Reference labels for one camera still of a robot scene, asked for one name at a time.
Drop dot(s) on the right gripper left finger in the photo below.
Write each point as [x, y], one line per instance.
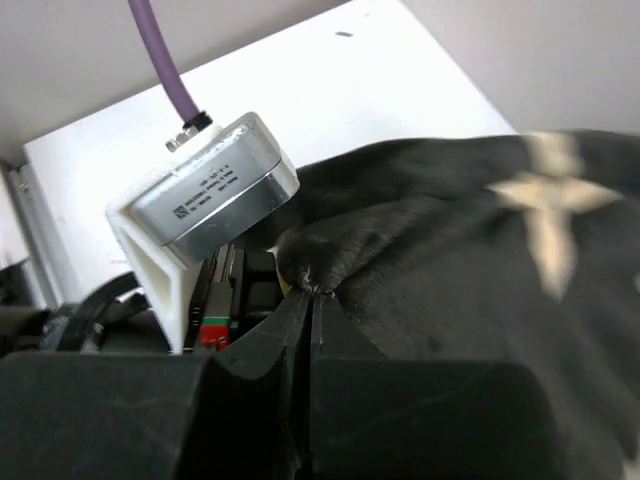
[235, 414]

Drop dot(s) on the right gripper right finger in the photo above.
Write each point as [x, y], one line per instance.
[471, 384]

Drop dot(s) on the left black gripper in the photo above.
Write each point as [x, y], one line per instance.
[235, 290]

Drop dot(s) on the black beige patterned pillowcase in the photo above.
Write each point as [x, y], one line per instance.
[520, 247]

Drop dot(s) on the white pillow yellow edge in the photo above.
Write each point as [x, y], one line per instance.
[285, 287]

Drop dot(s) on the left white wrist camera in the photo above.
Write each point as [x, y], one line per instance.
[215, 187]

